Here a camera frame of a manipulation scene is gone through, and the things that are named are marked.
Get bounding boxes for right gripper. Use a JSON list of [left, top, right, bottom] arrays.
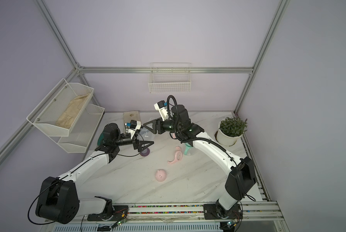
[[145, 116, 183, 135]]

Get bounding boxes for purple nipple collar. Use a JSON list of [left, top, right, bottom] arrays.
[[140, 148, 150, 157]]

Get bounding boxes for clear baby bottle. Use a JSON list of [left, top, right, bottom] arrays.
[[140, 128, 154, 141]]

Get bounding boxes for pink bottle cap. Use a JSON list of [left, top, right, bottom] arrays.
[[155, 169, 167, 182]]

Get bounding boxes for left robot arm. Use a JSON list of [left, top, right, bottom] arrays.
[[30, 120, 154, 224]]

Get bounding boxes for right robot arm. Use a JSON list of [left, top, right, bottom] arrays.
[[143, 101, 257, 212]]

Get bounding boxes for beige glove green fingertips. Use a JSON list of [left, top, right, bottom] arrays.
[[123, 111, 141, 124]]

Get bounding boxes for green rubber glove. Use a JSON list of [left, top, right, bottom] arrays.
[[97, 132, 104, 147]]

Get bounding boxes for lower white mesh shelf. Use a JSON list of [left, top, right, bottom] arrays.
[[57, 103, 104, 153]]

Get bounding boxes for white mesh shelf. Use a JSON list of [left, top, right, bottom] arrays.
[[27, 79, 94, 137], [57, 103, 104, 153]]

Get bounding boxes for potted green plant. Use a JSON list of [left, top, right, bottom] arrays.
[[215, 117, 248, 147]]

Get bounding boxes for beige glove in shelf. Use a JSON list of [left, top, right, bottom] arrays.
[[55, 94, 90, 129]]

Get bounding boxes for upper white mesh shelf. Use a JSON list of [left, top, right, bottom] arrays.
[[27, 79, 94, 137]]

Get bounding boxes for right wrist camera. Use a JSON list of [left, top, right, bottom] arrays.
[[154, 101, 169, 121]]

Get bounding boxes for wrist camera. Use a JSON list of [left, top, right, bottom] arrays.
[[154, 101, 169, 121], [124, 120, 142, 139]]

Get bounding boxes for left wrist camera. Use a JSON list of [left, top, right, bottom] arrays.
[[124, 120, 142, 139]]

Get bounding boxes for white wire wall basket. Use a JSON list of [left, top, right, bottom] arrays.
[[148, 62, 191, 94]]

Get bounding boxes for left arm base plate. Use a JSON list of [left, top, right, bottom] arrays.
[[87, 205, 129, 221]]

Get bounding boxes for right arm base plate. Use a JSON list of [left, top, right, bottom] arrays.
[[203, 203, 243, 220]]

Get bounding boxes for aluminium front rail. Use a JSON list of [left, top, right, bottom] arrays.
[[44, 201, 284, 224]]

